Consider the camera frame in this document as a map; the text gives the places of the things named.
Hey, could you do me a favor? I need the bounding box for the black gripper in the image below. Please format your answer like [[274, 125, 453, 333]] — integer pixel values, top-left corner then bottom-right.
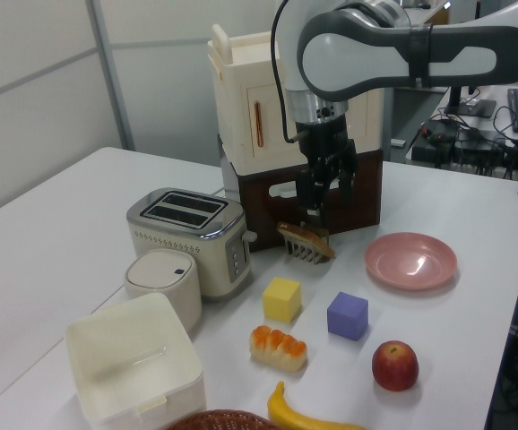
[[294, 113, 359, 225]]

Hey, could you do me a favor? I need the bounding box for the purple cube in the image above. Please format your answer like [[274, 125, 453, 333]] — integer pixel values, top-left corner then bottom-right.
[[326, 291, 369, 342]]

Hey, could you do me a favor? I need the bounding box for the pink plate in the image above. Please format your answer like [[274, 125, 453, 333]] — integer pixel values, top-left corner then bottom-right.
[[365, 231, 459, 292]]

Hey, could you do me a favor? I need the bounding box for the yellow cube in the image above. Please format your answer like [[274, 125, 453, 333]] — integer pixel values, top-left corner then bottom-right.
[[262, 276, 303, 323]]

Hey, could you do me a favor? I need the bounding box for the metal toast rack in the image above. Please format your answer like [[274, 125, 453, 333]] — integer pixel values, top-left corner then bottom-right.
[[281, 220, 332, 267]]

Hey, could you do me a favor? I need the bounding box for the dark brown wooden crate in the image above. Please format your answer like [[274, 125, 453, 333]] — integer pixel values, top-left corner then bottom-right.
[[235, 146, 384, 253]]

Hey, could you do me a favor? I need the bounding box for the cream toy cabinet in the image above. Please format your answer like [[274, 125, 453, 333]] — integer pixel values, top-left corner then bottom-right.
[[207, 22, 384, 176]]

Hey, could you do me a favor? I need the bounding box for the black monitor stand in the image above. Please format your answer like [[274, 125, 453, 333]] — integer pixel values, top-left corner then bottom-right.
[[443, 84, 497, 118]]

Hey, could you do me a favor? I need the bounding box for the cream silver toaster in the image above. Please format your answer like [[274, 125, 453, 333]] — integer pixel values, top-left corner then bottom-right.
[[125, 186, 258, 302]]

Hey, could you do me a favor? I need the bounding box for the orange topped toy bread loaf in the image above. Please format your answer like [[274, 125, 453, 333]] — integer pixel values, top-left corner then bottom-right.
[[248, 325, 308, 373]]

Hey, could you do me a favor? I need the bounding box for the small cream lidded bin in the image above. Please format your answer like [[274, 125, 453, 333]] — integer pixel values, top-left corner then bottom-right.
[[123, 248, 203, 335]]

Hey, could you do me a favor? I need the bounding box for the red apple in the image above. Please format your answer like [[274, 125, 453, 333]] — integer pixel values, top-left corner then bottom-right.
[[371, 340, 420, 393]]

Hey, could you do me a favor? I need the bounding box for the yellow banana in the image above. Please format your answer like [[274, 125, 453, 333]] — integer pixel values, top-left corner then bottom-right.
[[266, 380, 367, 430]]

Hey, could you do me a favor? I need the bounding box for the brown wicker basket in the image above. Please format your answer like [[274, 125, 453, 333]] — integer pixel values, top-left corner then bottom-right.
[[165, 408, 282, 430]]

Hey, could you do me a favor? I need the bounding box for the open white plastic box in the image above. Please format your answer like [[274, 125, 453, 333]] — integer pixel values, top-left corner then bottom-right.
[[64, 293, 207, 430]]

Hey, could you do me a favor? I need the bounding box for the black electronics box with cables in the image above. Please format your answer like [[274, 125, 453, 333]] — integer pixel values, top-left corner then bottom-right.
[[410, 116, 509, 175]]

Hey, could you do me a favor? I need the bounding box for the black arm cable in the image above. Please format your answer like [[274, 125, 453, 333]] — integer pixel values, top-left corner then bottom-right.
[[269, 0, 303, 145]]

